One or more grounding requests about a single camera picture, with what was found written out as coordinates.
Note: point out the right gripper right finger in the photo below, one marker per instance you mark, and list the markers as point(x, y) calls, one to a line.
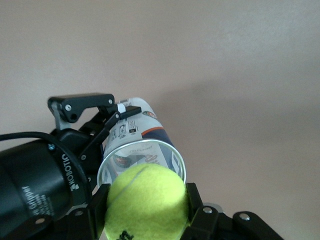
point(200, 215)

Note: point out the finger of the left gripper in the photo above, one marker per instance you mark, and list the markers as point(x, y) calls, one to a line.
point(85, 101)

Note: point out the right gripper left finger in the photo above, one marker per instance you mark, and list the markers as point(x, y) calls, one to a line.
point(98, 207)

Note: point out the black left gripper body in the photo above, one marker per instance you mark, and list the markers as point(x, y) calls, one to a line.
point(32, 182)

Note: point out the yellow tennis ball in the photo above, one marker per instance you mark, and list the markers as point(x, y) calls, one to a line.
point(145, 200)

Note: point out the clear tennis ball can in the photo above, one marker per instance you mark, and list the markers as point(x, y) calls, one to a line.
point(150, 125)

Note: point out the brown table cover sheet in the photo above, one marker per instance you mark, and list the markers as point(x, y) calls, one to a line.
point(200, 50)

